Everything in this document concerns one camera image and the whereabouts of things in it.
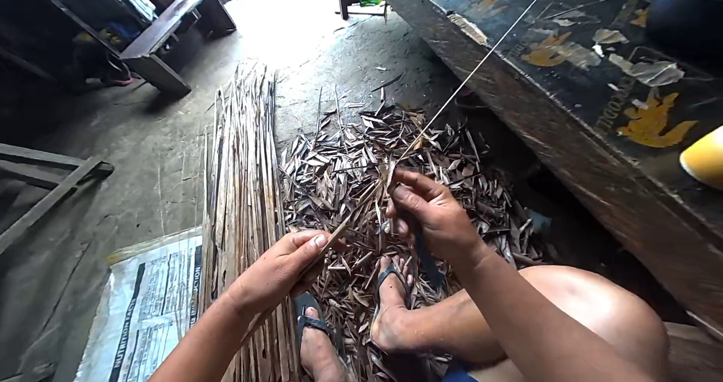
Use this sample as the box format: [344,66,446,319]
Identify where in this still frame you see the dark table with leaf print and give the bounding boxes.
[364,0,723,338]

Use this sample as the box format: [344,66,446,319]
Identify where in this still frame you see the long thin brown strip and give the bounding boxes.
[243,162,397,344]

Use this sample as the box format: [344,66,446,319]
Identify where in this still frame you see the person's left forearm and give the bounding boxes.
[147,289,258,382]

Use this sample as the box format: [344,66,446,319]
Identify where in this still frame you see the bundle of long dry sticks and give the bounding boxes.
[197,61,302,382]

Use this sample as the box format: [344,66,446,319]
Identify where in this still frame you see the person's right forearm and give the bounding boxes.
[455,245,670,382]

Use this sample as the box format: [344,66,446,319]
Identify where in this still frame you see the person's right hand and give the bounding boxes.
[386,169,489,271]

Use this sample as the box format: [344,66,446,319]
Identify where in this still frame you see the dark blue strip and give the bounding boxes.
[413,224,447,290]

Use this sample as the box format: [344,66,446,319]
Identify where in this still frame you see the yellow cup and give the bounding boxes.
[679,125,723,191]

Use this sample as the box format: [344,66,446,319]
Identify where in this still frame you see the grey wooden frame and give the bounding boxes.
[0,143,115,256]

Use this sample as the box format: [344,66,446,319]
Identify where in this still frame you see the person's legs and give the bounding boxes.
[294,256,671,382]

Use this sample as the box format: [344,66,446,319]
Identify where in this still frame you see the wooden bench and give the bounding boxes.
[119,0,238,98]

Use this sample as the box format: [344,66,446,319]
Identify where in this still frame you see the person's left hand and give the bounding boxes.
[227,230,349,316]

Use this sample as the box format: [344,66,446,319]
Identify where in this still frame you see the white printed sack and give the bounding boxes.
[73,225,204,382]

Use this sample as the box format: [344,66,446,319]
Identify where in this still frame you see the thin white string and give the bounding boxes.
[397,0,560,164]

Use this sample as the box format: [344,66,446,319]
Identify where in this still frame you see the pile of dry leaf scraps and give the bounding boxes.
[279,104,559,382]

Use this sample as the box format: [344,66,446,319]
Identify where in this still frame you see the torn greyish paper piece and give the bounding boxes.
[609,53,685,87]

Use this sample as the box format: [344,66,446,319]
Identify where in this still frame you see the pink slipper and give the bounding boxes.
[105,66,136,87]

